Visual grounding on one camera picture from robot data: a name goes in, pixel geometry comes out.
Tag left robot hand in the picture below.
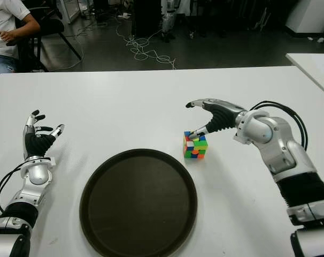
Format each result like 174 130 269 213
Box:
22 109 65 161

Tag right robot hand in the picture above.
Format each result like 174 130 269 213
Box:
185 98 247 141

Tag multicoloured Rubik's cube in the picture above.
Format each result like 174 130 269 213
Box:
183 130 209 160

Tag dark round plate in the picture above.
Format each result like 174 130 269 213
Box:
79 148 198 257

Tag silver folding stand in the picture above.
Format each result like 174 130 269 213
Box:
254 6 271 32

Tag white side table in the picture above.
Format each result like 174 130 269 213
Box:
284 52 324 100

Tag silver humanoid robot legs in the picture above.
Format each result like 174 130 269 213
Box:
160 0 178 43

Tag black chair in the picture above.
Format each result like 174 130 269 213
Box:
6 5 82 73

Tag seated person in white shirt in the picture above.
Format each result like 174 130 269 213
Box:
0 0 41 82

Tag black column cabinet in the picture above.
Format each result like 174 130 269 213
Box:
131 0 163 38

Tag white cabinet with black base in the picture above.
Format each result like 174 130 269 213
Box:
284 0 324 38

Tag white glass display cabinet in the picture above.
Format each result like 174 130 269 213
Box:
59 0 81 25

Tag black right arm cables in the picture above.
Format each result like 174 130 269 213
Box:
250 100 309 150

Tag tangled white floor cable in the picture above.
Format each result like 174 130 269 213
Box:
115 24 176 70

